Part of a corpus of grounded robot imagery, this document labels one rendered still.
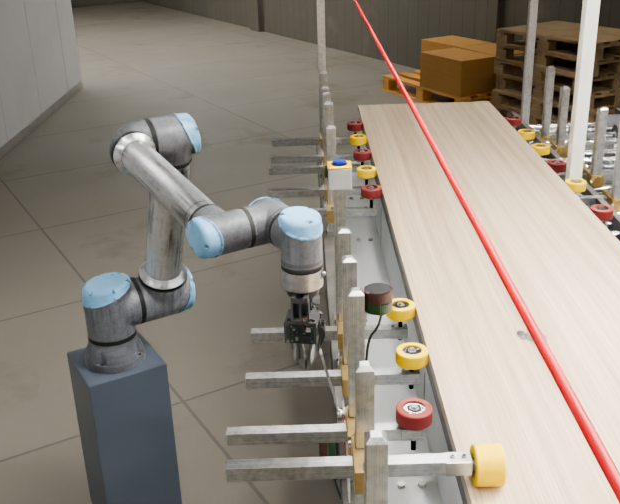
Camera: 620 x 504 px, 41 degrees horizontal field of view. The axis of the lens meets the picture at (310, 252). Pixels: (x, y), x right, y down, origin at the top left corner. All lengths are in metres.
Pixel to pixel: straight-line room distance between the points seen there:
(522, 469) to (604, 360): 0.50
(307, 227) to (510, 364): 0.65
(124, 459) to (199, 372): 1.07
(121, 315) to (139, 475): 0.56
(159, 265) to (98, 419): 0.52
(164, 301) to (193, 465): 0.82
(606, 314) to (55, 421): 2.24
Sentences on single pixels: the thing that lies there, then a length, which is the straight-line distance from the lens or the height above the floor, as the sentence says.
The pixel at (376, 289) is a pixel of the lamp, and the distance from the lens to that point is 1.75.
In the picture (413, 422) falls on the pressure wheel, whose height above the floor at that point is 0.89.
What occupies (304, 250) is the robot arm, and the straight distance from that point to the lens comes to 1.72.
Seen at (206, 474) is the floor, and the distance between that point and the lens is 3.18.
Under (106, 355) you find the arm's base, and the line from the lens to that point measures 2.66.
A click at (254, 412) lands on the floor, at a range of 3.48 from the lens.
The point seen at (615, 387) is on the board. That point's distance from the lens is 2.03.
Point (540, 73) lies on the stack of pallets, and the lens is 7.51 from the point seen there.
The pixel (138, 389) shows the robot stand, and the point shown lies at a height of 0.54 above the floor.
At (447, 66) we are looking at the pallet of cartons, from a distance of 8.19.
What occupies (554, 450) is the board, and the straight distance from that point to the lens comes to 1.79.
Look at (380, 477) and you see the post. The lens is 1.35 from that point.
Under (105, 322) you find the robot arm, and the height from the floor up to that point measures 0.77.
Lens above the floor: 1.94
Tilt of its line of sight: 23 degrees down
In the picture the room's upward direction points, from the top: 2 degrees counter-clockwise
